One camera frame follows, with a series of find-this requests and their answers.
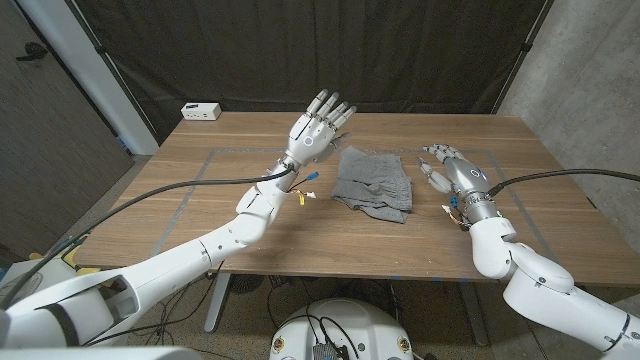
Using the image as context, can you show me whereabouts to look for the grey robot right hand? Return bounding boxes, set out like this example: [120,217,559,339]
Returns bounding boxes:
[417,143,492,201]

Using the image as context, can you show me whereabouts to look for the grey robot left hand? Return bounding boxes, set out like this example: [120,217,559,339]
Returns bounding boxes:
[283,88,358,169]

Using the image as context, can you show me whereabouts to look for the grey cotton shorts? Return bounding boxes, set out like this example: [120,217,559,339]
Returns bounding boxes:
[330,145,414,225]

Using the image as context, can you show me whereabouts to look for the black backdrop curtain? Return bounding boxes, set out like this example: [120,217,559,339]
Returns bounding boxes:
[64,0,556,144]

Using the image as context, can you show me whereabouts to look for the white power strip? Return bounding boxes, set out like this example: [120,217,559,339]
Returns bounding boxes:
[180,102,222,122]

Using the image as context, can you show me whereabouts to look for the grey tape outline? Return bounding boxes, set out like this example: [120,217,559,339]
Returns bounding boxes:
[149,146,571,281]

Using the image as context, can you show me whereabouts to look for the black backdrop stand pole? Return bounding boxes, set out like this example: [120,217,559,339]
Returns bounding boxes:
[491,0,556,115]
[64,0,161,145]

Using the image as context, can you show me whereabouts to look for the grey table leg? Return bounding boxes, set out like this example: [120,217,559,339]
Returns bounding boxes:
[457,282,490,347]

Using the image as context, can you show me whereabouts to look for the black round fan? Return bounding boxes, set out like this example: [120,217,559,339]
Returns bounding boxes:
[228,273,265,295]

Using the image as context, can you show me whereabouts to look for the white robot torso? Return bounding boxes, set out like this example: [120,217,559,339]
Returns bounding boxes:
[268,298,415,360]

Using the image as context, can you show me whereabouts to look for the white table leg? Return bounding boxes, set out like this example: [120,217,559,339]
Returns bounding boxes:
[203,272,232,334]

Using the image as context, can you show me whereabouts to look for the grey electronics box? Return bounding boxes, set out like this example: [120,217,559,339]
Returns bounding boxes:
[312,342,350,360]

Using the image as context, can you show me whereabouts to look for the white pillar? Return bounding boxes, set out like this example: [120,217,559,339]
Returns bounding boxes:
[14,0,160,156]

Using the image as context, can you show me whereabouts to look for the yellow plastic object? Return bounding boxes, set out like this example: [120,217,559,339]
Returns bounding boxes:
[28,237,101,276]

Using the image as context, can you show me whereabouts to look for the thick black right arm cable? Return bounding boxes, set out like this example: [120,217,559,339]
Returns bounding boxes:
[487,168,640,199]

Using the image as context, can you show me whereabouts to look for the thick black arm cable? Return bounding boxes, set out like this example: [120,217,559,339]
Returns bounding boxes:
[487,168,640,199]
[0,167,297,311]

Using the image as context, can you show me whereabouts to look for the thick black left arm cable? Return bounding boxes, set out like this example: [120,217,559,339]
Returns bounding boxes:
[0,167,297,311]

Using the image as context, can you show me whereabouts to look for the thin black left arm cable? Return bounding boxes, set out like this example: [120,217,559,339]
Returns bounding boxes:
[82,259,226,347]

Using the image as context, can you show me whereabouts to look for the black wall hook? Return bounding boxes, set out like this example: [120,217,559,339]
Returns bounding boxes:
[14,41,50,63]

